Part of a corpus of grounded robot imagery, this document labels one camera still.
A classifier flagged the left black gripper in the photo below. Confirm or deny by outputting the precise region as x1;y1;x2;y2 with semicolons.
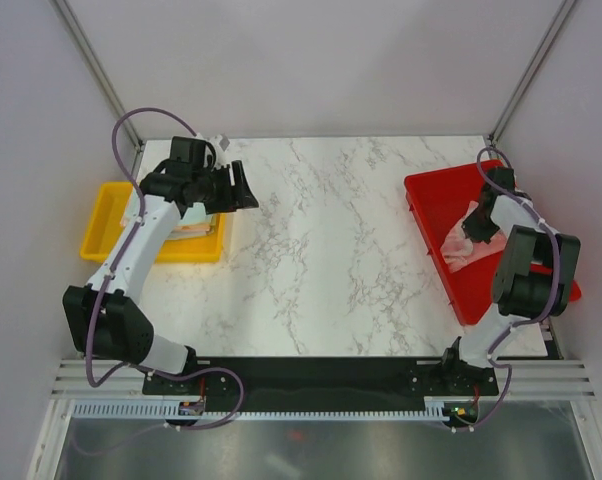
192;161;258;216

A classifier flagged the pink printed towel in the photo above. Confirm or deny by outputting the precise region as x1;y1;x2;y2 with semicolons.
440;201;507;273

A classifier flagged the mint green towel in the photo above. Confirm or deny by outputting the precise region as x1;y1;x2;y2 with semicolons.
120;190;212;227

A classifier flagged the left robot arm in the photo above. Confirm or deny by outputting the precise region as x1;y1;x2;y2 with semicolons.
62;135;259;394

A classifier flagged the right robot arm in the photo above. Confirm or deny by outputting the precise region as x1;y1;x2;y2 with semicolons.
437;167;581;394

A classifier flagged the red plastic tray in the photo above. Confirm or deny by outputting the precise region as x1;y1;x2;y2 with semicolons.
403;159;582;327

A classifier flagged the yellow plastic tray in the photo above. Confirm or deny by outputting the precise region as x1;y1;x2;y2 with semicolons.
80;182;229;264

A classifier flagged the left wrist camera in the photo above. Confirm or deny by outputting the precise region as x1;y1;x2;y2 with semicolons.
207;134;230;155

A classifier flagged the slotted cable duct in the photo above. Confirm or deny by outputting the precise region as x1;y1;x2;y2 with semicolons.
72;399;478;421

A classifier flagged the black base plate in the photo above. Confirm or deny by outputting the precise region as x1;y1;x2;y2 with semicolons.
141;356;502;414

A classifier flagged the left aluminium frame post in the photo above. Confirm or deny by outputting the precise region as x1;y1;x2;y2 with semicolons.
50;0;147;151

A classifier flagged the aluminium frame post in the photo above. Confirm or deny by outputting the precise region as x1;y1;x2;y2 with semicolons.
50;0;147;151
484;0;581;146

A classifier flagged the right aluminium frame post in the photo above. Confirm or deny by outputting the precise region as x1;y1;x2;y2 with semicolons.
484;0;581;146

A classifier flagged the aluminium frame rail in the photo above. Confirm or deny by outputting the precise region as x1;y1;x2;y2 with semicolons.
52;357;594;400

